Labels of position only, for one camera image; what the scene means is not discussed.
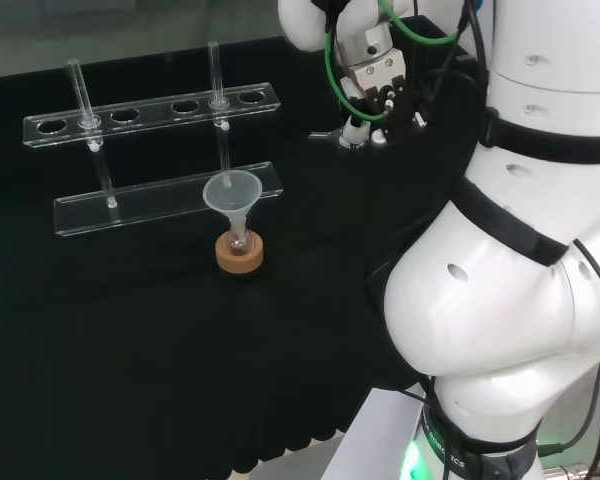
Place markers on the small round-bottom glass flask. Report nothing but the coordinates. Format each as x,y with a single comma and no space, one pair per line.
238,245

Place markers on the translucent plastic funnel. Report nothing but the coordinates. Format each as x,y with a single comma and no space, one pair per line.
232,192

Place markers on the black bench cloth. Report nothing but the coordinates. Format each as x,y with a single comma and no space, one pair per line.
130,325

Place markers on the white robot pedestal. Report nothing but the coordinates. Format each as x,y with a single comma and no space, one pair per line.
370,440

